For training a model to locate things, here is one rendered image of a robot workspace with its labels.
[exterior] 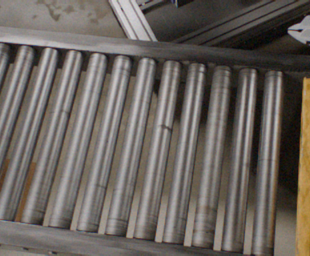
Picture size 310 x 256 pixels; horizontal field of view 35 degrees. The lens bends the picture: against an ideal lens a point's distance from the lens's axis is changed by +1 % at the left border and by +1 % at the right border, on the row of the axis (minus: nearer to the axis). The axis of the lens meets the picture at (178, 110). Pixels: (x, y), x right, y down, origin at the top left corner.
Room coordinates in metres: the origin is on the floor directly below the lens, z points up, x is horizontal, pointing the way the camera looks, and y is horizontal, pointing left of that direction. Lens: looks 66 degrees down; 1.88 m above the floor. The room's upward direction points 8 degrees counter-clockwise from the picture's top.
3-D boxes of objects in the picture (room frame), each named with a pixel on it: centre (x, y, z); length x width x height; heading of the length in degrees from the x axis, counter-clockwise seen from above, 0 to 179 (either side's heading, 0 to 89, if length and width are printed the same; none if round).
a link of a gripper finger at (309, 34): (0.65, -0.35, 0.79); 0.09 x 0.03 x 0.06; 74
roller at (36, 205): (0.48, 0.31, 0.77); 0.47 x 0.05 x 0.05; 165
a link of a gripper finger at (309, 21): (0.68, -0.36, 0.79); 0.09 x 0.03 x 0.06; 74
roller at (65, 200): (0.46, 0.24, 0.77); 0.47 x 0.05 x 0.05; 165
